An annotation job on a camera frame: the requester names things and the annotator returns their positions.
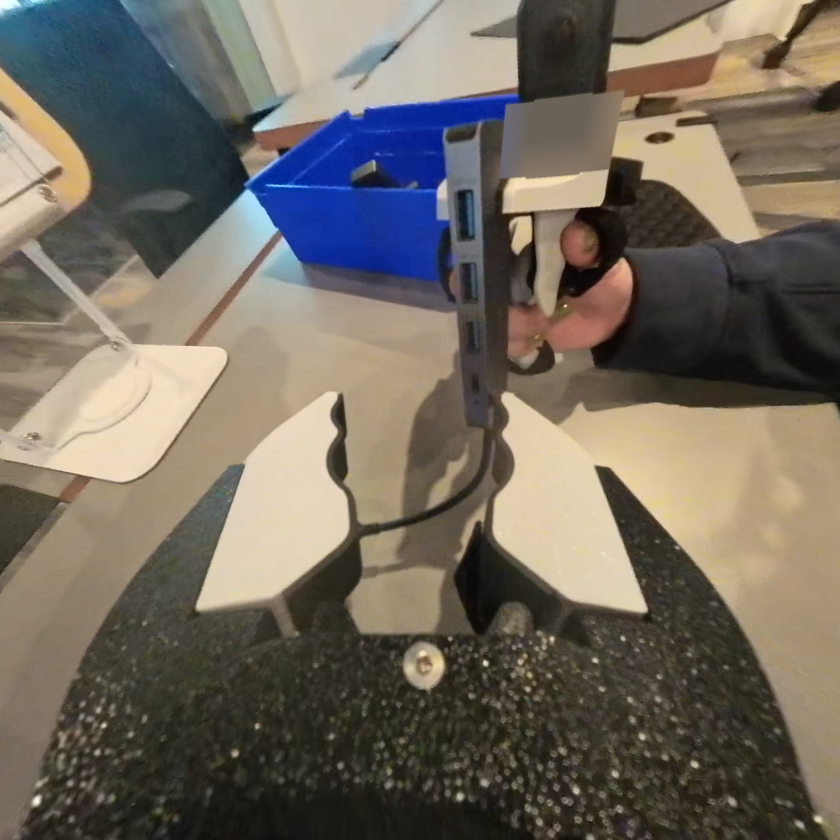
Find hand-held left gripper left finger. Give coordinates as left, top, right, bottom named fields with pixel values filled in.
left=196, top=392, right=362, bottom=635

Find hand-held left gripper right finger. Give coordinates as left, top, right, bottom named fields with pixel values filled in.
left=484, top=394, right=651, bottom=632

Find grey usb hub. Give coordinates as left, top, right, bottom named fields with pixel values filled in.
left=442, top=120, right=514, bottom=429

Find black usb cable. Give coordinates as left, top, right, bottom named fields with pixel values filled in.
left=350, top=161, right=421, bottom=193

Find blue plastic bin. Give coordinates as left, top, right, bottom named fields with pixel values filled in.
left=246, top=95, right=526, bottom=282

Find person's right forearm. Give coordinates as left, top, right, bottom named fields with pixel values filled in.
left=591, top=220, right=840, bottom=412

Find person's right hand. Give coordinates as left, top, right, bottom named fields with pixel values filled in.
left=508, top=220, right=636, bottom=360

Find grey background table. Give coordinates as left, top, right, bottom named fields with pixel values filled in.
left=252, top=0, right=724, bottom=153

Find black tripod legs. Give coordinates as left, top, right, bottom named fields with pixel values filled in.
left=760, top=0, right=840, bottom=72

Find dark cabinet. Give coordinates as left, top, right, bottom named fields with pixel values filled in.
left=0, top=0, right=252, bottom=280

